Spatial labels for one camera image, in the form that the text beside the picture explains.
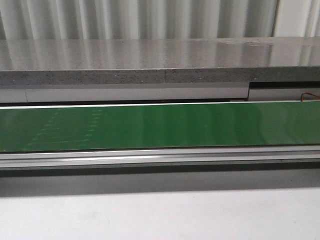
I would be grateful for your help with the grey panel under countertop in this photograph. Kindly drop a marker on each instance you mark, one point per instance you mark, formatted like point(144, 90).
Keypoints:
point(216, 91)

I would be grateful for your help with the grey stone countertop slab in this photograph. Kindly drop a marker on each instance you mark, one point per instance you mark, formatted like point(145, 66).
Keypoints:
point(164, 61)

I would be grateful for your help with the green conveyor belt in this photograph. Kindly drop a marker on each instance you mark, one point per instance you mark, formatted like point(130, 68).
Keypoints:
point(113, 127)

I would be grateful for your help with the white pleated curtain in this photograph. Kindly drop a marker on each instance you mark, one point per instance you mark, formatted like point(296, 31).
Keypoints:
point(157, 19)

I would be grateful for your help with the aluminium conveyor front rail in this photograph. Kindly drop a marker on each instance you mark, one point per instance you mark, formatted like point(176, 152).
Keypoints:
point(166, 155)

